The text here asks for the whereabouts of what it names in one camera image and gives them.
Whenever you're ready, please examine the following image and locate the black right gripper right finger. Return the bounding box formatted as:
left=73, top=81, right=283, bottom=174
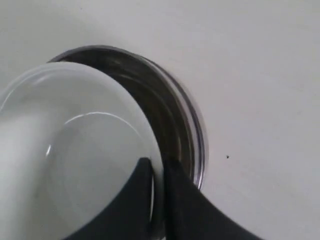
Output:
left=163, top=158, right=258, bottom=240

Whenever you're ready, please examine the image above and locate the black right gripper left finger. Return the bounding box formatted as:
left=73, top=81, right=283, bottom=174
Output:
left=67, top=157, right=153, bottom=240

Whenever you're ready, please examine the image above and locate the white ceramic bowl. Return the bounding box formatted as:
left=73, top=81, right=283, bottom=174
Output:
left=0, top=62, right=164, bottom=240

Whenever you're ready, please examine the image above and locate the patterned stainless steel bowl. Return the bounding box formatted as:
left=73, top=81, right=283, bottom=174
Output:
left=46, top=44, right=210, bottom=240

